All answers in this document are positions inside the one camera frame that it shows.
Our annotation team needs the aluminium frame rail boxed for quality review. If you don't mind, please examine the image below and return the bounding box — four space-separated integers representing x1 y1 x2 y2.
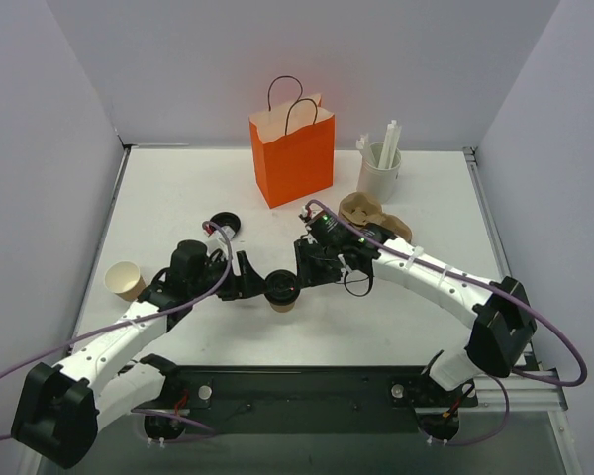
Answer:
462 146 568 412

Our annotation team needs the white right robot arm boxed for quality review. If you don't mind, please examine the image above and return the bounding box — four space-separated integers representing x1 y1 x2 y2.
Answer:
294 210 537 404

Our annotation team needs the orange paper bag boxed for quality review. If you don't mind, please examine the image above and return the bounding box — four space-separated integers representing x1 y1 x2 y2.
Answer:
248 93 336 208

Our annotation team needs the black plastic cup lid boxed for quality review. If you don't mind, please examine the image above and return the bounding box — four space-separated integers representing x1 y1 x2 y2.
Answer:
264 269 300 306

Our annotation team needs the white wrapped straw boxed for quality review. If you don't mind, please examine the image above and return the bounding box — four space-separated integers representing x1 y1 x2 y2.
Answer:
356 134 376 166
378 120 402 170

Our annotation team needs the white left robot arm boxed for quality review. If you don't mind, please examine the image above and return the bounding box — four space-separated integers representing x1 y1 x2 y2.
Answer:
11 240 267 468

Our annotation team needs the brown paper coffee cup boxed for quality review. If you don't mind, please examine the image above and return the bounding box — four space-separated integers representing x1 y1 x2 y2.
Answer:
269 302 295 313

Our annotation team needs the white straw holder cup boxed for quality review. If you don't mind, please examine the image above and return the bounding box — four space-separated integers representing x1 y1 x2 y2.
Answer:
356 150 401 204

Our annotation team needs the brown cardboard cup carrier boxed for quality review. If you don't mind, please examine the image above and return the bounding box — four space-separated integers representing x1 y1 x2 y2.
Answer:
339 192 413 243

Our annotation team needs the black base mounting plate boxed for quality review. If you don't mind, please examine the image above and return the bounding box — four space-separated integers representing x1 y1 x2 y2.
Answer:
140 366 477 439

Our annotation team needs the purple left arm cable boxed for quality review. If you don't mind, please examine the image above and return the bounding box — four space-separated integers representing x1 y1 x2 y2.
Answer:
0 222 234 443

